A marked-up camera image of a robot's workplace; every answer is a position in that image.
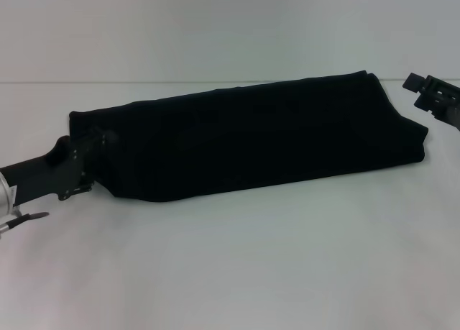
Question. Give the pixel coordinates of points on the black shirt with FREE print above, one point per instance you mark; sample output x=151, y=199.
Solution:
x=251, y=136

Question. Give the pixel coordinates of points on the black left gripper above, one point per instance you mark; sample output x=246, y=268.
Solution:
x=46, y=175

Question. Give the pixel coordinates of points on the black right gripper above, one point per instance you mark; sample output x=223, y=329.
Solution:
x=454, y=118

